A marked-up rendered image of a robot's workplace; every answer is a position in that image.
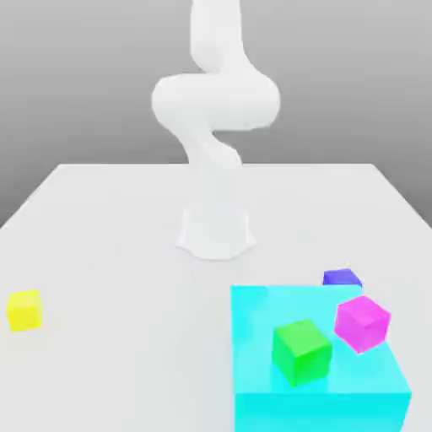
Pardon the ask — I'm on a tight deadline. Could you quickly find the small yellow cube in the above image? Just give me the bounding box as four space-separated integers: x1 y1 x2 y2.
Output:
6 289 44 333

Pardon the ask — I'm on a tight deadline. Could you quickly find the large cyan box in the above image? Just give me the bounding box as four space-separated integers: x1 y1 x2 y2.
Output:
229 284 413 432

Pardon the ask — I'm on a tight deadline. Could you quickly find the small magenta cube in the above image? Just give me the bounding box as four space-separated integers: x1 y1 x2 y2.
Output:
333 294 392 355

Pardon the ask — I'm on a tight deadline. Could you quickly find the small purple cube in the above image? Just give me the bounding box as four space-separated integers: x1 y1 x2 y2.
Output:
321 268 364 289

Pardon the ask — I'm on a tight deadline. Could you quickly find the small green cube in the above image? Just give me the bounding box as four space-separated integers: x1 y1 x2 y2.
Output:
272 318 334 388

